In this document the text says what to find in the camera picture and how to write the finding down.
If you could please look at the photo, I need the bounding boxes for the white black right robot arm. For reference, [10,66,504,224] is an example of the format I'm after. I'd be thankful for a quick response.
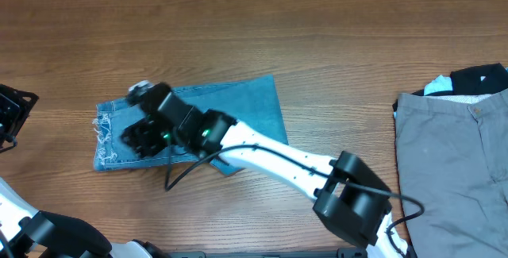
[121,82,414,257]

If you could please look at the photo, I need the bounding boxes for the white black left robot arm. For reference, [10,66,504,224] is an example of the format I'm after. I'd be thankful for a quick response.
[1,85,169,258]

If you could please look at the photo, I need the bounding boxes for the light blue garment in pile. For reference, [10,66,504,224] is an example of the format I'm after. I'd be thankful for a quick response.
[423,75,454,96]

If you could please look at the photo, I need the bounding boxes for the grey khaki trousers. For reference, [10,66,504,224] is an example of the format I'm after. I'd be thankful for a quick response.
[395,91,507,257]

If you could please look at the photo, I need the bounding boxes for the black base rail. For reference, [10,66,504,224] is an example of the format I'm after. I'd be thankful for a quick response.
[167,248,368,258]

